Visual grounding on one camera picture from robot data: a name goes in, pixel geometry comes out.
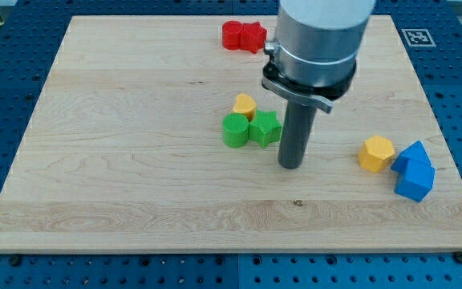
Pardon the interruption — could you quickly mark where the red star block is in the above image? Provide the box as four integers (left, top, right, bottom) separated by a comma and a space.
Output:
240, 22, 267, 54

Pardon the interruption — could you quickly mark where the white fiducial marker tag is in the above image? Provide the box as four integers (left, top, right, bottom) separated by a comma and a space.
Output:
402, 28, 436, 47

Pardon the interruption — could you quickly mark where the green star block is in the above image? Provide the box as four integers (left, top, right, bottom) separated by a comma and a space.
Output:
249, 110, 282, 149

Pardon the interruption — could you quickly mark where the wooden board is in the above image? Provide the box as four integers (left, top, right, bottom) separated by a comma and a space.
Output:
0, 16, 462, 254

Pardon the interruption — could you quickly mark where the red cylinder block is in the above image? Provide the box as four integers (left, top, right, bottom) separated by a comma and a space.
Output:
221, 20, 243, 50

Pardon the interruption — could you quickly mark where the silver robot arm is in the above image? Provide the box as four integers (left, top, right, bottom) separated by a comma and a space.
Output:
261, 0, 375, 113

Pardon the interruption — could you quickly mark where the blue cube block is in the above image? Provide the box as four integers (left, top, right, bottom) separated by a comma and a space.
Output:
391, 160, 436, 202

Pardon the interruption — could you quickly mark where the yellow hexagon block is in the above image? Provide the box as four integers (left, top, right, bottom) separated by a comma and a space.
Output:
358, 135, 395, 173

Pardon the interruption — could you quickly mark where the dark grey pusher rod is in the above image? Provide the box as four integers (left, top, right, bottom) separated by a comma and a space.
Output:
278, 102, 316, 169

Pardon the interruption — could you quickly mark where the yellow heart block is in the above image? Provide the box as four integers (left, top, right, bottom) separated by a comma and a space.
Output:
233, 93, 257, 121

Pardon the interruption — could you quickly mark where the green cylinder block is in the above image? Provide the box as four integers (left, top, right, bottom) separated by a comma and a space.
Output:
222, 112, 249, 149

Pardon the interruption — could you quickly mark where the blue triangle block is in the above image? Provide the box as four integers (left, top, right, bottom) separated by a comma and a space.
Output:
391, 140, 432, 173

